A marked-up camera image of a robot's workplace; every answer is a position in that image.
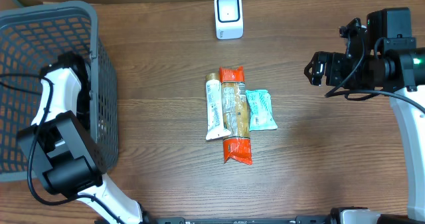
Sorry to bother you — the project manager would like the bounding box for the teal tissue packet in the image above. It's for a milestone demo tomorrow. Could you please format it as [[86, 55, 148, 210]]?
[[246, 90, 278, 131]]

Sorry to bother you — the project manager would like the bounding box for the orange noodle package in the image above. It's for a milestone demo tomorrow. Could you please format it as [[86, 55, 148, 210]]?
[[219, 66, 252, 165]]

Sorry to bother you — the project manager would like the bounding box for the white tube with gold cap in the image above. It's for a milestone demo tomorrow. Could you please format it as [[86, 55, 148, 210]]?
[[205, 72, 231, 140]]

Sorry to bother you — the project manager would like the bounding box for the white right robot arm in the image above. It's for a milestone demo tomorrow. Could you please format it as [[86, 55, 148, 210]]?
[[304, 48, 424, 223]]

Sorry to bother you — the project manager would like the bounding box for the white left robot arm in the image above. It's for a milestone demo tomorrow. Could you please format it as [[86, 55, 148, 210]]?
[[17, 52, 149, 223]]

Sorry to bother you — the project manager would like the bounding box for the white barcode scanner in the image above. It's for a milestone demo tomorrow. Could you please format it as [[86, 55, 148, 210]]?
[[214, 0, 244, 40]]

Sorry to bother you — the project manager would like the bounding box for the grey plastic shopping basket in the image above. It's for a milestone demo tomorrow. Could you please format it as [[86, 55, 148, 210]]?
[[1, 1, 118, 182]]

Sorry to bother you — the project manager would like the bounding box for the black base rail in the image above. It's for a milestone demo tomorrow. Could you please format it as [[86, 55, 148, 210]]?
[[94, 206, 389, 224]]

